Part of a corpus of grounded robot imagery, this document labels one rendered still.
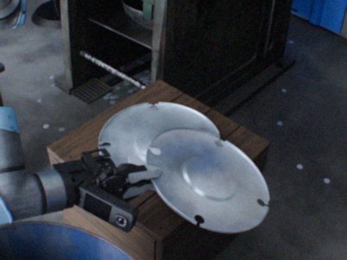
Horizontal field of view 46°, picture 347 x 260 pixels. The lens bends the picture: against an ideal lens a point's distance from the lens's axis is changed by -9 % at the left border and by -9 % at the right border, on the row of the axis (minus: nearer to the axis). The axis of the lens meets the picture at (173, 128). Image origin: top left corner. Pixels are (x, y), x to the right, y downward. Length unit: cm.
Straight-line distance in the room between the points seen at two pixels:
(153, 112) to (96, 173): 39
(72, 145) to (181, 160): 28
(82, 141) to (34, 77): 93
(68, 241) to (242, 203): 37
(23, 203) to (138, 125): 47
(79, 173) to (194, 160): 26
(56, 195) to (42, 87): 118
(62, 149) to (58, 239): 34
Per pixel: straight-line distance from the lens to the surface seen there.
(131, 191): 84
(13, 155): 73
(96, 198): 75
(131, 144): 104
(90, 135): 109
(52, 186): 74
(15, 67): 207
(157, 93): 122
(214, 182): 92
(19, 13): 111
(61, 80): 186
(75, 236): 76
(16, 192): 72
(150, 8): 138
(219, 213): 88
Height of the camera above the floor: 107
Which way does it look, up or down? 41 degrees down
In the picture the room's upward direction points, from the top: 4 degrees clockwise
